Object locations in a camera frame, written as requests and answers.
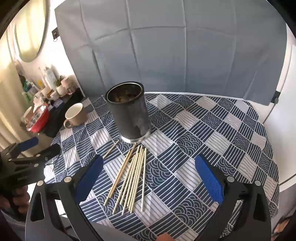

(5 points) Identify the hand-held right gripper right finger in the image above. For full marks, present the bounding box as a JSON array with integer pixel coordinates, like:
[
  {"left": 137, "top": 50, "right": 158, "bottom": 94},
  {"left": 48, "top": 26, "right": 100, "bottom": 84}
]
[{"left": 195, "top": 155, "right": 271, "bottom": 241}]

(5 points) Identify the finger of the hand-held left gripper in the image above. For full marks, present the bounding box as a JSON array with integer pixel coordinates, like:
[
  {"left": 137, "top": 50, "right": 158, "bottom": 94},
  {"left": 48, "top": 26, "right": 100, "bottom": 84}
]
[
  {"left": 9, "top": 144, "right": 61, "bottom": 167},
  {"left": 0, "top": 137, "right": 39, "bottom": 163}
]

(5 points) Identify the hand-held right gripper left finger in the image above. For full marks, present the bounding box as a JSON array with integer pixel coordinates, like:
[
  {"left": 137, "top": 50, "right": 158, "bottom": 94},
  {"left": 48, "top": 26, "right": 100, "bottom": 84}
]
[{"left": 25, "top": 154, "right": 104, "bottom": 241}]

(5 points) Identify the wooden chopstick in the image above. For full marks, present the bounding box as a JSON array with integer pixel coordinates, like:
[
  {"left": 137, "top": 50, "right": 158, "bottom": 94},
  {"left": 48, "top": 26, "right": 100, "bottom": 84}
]
[{"left": 103, "top": 140, "right": 119, "bottom": 159}]

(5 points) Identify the pile of chopsticks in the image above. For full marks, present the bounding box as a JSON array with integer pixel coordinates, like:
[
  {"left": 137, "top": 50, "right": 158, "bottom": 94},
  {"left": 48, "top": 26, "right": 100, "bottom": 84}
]
[{"left": 104, "top": 143, "right": 147, "bottom": 215}]

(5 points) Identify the black cylindrical utensil holder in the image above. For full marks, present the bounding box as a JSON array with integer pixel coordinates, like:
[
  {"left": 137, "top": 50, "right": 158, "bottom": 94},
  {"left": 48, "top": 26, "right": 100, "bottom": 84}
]
[{"left": 106, "top": 81, "right": 152, "bottom": 142}]

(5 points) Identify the person's left hand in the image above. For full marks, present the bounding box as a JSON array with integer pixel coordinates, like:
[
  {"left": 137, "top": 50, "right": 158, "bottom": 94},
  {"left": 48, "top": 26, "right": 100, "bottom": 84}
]
[{"left": 9, "top": 185, "right": 30, "bottom": 217}]

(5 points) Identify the person's right hand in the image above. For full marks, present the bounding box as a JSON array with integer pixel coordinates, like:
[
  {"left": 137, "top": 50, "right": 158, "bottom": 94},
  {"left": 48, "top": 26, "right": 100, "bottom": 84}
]
[{"left": 156, "top": 232, "right": 174, "bottom": 241}]

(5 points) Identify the black side table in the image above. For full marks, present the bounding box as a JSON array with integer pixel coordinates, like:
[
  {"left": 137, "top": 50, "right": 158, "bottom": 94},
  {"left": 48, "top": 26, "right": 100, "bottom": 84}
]
[{"left": 28, "top": 88, "right": 89, "bottom": 138}]

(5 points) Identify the red bowl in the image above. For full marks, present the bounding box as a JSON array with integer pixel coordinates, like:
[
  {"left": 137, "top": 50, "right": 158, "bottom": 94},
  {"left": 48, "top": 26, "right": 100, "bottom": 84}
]
[{"left": 26, "top": 108, "right": 50, "bottom": 133}]

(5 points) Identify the beige curtain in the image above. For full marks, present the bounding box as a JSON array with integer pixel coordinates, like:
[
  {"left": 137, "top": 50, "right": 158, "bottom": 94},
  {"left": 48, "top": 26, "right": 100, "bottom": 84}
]
[{"left": 0, "top": 58, "right": 23, "bottom": 149}]

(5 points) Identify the beige ceramic cup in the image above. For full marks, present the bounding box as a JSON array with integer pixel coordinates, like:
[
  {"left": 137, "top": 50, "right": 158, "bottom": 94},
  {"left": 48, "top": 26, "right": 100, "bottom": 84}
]
[{"left": 63, "top": 103, "right": 88, "bottom": 129}]

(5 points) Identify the blue white patterned tablecloth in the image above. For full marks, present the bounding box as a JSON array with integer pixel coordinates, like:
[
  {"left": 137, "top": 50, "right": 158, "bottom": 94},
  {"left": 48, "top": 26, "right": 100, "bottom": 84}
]
[{"left": 43, "top": 93, "right": 280, "bottom": 241}]

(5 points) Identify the cluster of toiletry bottles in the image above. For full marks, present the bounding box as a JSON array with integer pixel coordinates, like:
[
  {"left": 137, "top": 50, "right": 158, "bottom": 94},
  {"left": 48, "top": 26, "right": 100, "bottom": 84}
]
[{"left": 13, "top": 59, "right": 47, "bottom": 105}]

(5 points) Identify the white plant pot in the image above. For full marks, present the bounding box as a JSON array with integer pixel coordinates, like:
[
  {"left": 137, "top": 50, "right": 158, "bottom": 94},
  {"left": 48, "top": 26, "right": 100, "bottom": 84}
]
[{"left": 55, "top": 75, "right": 67, "bottom": 96}]

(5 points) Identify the white bottle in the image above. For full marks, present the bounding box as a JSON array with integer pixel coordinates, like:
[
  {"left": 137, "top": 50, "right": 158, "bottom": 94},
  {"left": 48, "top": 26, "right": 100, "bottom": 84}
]
[{"left": 44, "top": 67, "right": 55, "bottom": 90}]

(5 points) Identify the grey backdrop cloth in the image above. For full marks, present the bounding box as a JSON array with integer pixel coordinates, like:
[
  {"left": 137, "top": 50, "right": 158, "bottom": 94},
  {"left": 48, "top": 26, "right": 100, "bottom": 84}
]
[{"left": 54, "top": 0, "right": 288, "bottom": 106}]

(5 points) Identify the round wall mirror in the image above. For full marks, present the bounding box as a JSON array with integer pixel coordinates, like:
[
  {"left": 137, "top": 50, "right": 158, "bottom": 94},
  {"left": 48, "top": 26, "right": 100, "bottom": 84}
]
[{"left": 14, "top": 0, "right": 50, "bottom": 63}]

